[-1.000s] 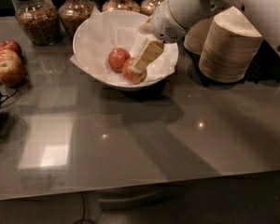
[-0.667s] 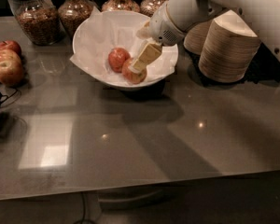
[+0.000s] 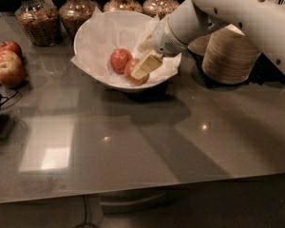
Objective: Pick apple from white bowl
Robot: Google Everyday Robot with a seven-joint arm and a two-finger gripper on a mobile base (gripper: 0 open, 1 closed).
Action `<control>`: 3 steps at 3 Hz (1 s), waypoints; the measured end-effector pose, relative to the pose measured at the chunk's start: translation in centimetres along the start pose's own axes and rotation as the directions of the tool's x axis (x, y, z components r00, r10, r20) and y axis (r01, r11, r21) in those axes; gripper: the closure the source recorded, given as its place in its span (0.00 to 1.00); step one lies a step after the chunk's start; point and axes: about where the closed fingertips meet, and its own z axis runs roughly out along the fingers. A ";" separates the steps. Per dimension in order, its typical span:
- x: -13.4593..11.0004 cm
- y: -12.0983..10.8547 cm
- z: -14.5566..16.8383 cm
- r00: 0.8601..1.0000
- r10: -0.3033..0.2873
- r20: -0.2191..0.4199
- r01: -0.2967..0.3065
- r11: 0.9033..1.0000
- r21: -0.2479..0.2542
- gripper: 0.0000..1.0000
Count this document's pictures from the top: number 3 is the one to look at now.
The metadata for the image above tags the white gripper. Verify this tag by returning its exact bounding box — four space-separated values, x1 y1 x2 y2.
131 16 187 80

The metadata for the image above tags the red-yellow apple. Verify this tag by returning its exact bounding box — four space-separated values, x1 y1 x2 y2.
0 61 25 88
123 58 149 86

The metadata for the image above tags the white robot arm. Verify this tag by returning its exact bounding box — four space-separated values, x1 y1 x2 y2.
138 0 285 75

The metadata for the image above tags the red apple left in bowl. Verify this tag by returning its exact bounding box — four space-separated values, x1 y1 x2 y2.
110 48 132 74

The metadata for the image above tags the white bowl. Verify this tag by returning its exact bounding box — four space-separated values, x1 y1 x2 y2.
73 10 182 92

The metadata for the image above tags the black mat under bowl stacks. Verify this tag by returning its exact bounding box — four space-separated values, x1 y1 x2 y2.
190 52 285 88

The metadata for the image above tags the red apple middle of pile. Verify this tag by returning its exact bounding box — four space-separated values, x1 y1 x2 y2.
0 50 22 65

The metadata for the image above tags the rear stack of paper bowls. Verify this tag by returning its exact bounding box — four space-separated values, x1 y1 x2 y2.
188 34 211 56

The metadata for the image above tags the white paper liner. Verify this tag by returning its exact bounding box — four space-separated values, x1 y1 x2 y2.
71 7 182 87

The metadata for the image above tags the glass jar of cereal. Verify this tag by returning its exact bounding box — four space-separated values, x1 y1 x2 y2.
59 0 97 38
142 0 180 19
15 0 62 47
104 0 143 12

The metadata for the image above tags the glass jar of cereal far left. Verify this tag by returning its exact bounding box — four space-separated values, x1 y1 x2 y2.
15 0 62 47

